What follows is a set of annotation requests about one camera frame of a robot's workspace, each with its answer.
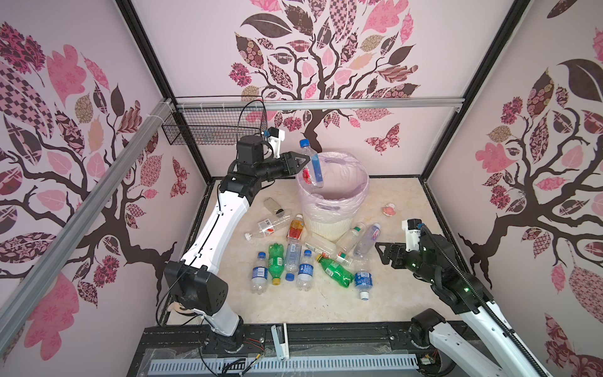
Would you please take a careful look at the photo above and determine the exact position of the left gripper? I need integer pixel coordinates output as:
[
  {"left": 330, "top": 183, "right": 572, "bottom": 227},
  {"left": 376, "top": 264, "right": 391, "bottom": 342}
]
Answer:
[{"left": 254, "top": 151, "right": 309, "bottom": 182}]

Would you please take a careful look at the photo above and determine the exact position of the Fiji water bottle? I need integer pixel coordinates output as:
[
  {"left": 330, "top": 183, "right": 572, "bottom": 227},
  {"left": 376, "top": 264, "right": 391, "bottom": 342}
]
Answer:
[{"left": 299, "top": 139, "right": 324, "bottom": 189}]

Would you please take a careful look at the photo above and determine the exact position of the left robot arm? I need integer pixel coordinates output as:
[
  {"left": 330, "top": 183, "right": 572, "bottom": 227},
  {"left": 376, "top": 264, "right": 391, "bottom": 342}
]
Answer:
[{"left": 164, "top": 135, "right": 310, "bottom": 337}]

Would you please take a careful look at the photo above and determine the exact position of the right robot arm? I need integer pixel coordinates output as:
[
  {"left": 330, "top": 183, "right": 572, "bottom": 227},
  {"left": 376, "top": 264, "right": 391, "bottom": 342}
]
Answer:
[{"left": 375, "top": 227, "right": 550, "bottom": 376}]

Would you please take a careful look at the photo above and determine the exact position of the pink plastic bin liner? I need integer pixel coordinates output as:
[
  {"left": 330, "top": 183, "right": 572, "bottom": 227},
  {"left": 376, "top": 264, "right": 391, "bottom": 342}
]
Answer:
[{"left": 297, "top": 152, "right": 370, "bottom": 224}]

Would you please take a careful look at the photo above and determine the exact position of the white woven waste bin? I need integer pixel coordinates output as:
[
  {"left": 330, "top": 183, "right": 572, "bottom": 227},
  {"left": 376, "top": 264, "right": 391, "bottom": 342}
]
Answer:
[{"left": 305, "top": 217, "right": 353, "bottom": 241}]

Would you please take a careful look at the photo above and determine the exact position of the clear bottle purple label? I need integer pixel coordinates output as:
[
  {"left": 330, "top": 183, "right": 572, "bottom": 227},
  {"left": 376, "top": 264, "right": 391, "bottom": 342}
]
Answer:
[{"left": 353, "top": 223, "right": 381, "bottom": 259}]

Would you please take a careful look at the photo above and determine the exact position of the blue label bottle white cap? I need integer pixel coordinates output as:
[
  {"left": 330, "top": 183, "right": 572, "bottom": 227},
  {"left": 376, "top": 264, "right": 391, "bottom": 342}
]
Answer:
[{"left": 354, "top": 267, "right": 373, "bottom": 301}]

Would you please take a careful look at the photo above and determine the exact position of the clear bottle green cap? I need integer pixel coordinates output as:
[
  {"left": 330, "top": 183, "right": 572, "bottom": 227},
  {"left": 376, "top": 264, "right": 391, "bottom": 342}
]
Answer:
[{"left": 336, "top": 222, "right": 367, "bottom": 253}]

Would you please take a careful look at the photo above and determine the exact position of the pink white toy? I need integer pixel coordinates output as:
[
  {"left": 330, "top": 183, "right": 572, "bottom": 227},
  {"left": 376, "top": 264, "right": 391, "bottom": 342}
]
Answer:
[{"left": 382, "top": 203, "right": 397, "bottom": 217}]

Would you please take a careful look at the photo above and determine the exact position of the clear bottle green red label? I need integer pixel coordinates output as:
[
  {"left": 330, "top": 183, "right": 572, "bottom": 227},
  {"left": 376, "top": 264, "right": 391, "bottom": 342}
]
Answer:
[{"left": 304, "top": 233, "right": 353, "bottom": 267}]

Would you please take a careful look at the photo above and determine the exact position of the glass spice jar black cap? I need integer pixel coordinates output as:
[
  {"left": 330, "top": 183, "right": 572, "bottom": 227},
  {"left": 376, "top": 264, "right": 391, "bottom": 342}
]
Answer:
[{"left": 263, "top": 197, "right": 285, "bottom": 218}]

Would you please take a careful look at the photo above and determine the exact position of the green bottle yellow cap tilted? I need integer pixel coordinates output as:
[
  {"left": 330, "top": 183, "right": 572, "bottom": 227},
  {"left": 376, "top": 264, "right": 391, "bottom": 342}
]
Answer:
[{"left": 317, "top": 254, "right": 354, "bottom": 288}]

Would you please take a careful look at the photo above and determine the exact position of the red yellow label drink bottle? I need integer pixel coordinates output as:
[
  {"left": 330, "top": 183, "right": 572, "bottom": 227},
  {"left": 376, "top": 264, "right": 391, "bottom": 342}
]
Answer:
[{"left": 287, "top": 214, "right": 305, "bottom": 243}]

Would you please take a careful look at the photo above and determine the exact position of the clear bottle red white label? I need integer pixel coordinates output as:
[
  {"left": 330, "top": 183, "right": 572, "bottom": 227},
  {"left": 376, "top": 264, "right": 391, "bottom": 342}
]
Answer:
[{"left": 244, "top": 212, "right": 291, "bottom": 241}]

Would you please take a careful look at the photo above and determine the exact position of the small blue label water bottle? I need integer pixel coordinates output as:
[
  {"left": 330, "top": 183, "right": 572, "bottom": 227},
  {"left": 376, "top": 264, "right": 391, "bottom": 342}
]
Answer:
[{"left": 297, "top": 250, "right": 314, "bottom": 292}]

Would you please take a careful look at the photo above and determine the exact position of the clear bottle pale blue label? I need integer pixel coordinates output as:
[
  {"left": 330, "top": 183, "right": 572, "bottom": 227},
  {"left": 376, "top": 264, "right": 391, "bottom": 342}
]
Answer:
[{"left": 284, "top": 240, "right": 302, "bottom": 274}]

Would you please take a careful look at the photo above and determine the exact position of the green bottle yellow cap upright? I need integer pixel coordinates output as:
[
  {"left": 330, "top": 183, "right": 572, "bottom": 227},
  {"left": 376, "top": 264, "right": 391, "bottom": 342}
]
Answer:
[{"left": 268, "top": 243, "right": 284, "bottom": 286}]

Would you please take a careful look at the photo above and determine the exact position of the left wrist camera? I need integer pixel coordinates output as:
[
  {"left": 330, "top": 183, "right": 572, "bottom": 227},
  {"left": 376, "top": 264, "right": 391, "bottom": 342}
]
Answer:
[{"left": 263, "top": 127, "right": 286, "bottom": 159}]

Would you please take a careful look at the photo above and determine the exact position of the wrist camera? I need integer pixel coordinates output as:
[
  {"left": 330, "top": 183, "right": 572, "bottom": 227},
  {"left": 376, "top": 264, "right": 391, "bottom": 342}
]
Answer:
[
  {"left": 402, "top": 218, "right": 423, "bottom": 252},
  {"left": 263, "top": 127, "right": 286, "bottom": 159}
]

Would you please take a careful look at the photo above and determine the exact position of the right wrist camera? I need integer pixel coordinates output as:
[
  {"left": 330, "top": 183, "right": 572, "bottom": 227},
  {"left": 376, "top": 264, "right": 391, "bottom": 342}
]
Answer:
[{"left": 402, "top": 218, "right": 423, "bottom": 252}]

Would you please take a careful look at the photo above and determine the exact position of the aluminium frame bar back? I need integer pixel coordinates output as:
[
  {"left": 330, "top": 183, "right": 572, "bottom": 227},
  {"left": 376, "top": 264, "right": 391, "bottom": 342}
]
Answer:
[{"left": 177, "top": 97, "right": 465, "bottom": 111}]

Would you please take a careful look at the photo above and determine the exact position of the aluminium frame bar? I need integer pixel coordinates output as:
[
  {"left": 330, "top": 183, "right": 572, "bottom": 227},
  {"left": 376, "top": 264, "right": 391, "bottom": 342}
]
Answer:
[
  {"left": 177, "top": 97, "right": 465, "bottom": 111},
  {"left": 1, "top": 98, "right": 174, "bottom": 351}
]

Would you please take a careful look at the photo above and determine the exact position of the black wire basket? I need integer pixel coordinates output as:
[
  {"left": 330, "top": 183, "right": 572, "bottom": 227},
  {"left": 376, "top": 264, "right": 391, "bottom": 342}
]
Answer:
[{"left": 162, "top": 94, "right": 268, "bottom": 146}]

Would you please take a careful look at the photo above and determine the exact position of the white bracket on rail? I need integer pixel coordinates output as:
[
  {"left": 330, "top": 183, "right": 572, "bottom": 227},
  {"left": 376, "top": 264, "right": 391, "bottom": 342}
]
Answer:
[{"left": 271, "top": 323, "right": 290, "bottom": 361}]

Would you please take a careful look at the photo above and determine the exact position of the white cable duct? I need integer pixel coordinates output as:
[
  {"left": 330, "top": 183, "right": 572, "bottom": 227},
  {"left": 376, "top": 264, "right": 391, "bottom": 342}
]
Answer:
[{"left": 146, "top": 354, "right": 419, "bottom": 376}]

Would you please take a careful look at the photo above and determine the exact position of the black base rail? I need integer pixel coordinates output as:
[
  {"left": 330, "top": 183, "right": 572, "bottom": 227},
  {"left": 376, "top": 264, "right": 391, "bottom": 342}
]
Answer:
[{"left": 126, "top": 320, "right": 535, "bottom": 377}]

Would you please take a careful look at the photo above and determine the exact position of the aluminium frame bar left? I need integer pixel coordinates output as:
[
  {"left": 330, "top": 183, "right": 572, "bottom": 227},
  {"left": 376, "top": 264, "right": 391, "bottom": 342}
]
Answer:
[{"left": 1, "top": 98, "right": 174, "bottom": 351}]

